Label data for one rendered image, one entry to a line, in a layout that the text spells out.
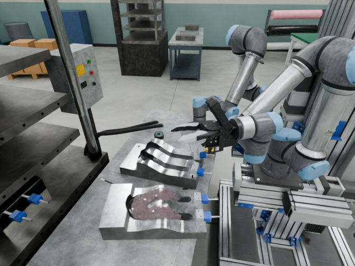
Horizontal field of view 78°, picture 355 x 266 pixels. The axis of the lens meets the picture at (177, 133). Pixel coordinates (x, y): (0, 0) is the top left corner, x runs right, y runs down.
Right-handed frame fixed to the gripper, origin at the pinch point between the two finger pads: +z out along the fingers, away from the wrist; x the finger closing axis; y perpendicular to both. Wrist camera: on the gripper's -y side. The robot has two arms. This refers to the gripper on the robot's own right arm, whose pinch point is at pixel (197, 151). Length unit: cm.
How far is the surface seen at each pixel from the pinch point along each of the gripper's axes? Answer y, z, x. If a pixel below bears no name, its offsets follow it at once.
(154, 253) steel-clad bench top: -9, 21, -58
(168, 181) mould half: -15.5, 12.2, -17.5
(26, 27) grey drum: -568, -115, 408
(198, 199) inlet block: 5.9, 11.1, -30.2
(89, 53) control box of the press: -77, -62, 17
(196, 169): 1.4, 4.7, -13.1
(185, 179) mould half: -4.1, 9.0, -18.0
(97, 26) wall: -447, -103, 566
